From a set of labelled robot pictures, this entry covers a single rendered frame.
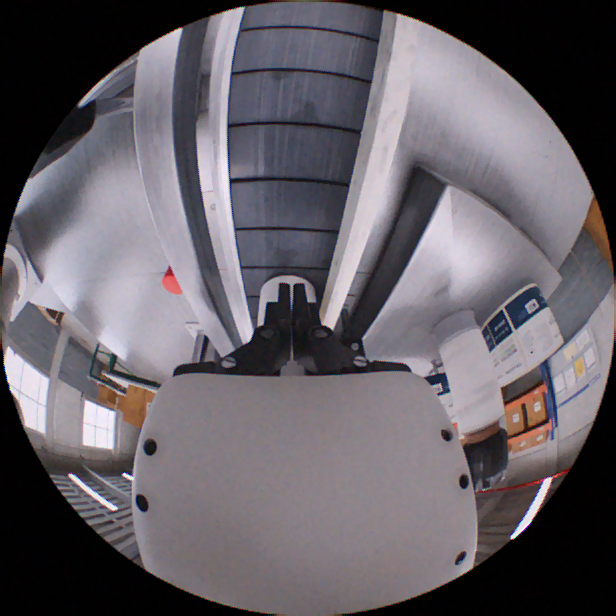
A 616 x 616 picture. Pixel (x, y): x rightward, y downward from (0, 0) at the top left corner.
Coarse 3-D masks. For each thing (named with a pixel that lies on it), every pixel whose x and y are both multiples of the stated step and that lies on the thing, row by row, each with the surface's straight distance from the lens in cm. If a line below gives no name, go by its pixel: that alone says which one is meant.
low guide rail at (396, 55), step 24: (384, 24) 14; (408, 24) 13; (384, 48) 12; (408, 48) 12; (384, 72) 11; (408, 72) 11; (384, 96) 10; (384, 120) 10; (360, 144) 11; (384, 144) 10; (360, 168) 11; (384, 168) 10; (360, 192) 10; (360, 216) 11; (360, 240) 12; (336, 264) 13; (336, 288) 14; (336, 312) 16
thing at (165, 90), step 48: (144, 48) 7; (192, 48) 6; (144, 96) 6; (192, 96) 6; (144, 144) 6; (192, 144) 6; (192, 192) 6; (192, 240) 6; (192, 288) 7; (240, 336) 12
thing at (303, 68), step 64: (320, 0) 17; (256, 64) 14; (320, 64) 13; (256, 128) 13; (320, 128) 13; (256, 192) 14; (320, 192) 14; (256, 256) 16; (320, 256) 16; (256, 320) 24
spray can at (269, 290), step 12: (276, 276) 17; (288, 276) 17; (300, 276) 17; (264, 288) 17; (276, 288) 16; (312, 288) 18; (264, 300) 16; (276, 300) 15; (312, 300) 17; (264, 312) 16; (288, 372) 12; (300, 372) 13
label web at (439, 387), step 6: (426, 378) 53; (432, 378) 54; (438, 378) 55; (432, 384) 54; (438, 384) 55; (444, 384) 56; (438, 390) 54; (444, 390) 56; (438, 396) 54; (444, 396) 55; (444, 402) 55; (450, 408) 56; (450, 414) 56
